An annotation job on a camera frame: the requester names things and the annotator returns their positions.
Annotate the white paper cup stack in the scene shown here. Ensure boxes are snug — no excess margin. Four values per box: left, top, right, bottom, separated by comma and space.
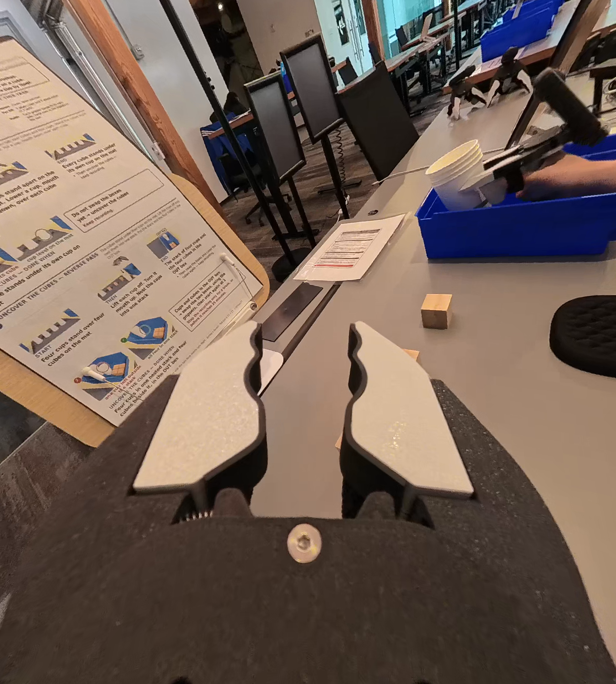
432, 154, 508, 212

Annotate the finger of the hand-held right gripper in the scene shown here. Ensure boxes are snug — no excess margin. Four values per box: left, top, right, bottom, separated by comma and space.
482, 144, 528, 164
458, 166, 508, 194

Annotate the tilted dark stand board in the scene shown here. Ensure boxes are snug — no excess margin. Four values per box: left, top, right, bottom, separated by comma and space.
503, 0, 611, 153

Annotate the wooden post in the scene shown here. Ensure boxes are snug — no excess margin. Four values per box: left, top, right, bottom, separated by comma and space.
65, 0, 224, 207
361, 0, 387, 50

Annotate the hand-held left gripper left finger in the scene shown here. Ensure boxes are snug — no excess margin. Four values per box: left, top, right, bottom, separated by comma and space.
133, 321, 267, 518

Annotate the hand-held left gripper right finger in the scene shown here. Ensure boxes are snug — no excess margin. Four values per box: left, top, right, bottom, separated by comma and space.
339, 321, 474, 518

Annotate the blue plastic bin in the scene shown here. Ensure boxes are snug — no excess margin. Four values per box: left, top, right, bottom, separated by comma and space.
415, 133, 616, 260

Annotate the black display screen on stand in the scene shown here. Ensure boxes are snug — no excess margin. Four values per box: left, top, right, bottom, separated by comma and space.
279, 33, 350, 197
244, 72, 320, 253

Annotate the black textured cushion pad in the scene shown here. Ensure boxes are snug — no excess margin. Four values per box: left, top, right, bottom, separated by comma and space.
550, 295, 616, 383

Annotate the black pole with round base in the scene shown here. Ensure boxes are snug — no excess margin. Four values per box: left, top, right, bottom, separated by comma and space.
159, 0, 315, 282

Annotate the distant blue bin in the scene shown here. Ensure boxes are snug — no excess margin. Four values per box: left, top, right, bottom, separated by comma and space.
480, 0, 563, 62

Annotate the grey cable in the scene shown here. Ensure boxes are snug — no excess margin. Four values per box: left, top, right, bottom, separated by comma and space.
372, 165, 432, 186

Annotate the idle black white gripper device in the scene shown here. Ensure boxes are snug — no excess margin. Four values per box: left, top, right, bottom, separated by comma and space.
486, 47, 533, 105
445, 65, 488, 118

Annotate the laminated paper sheet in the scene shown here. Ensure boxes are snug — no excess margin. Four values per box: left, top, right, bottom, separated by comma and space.
293, 213, 407, 282

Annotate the wooden book stand white base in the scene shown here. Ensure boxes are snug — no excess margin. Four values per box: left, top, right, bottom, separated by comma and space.
0, 35, 286, 447

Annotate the person's right hand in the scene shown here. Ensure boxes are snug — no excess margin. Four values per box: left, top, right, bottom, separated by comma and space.
517, 155, 600, 203

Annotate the black rectangular desk plate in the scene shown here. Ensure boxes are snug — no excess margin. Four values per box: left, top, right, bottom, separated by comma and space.
261, 283, 324, 343

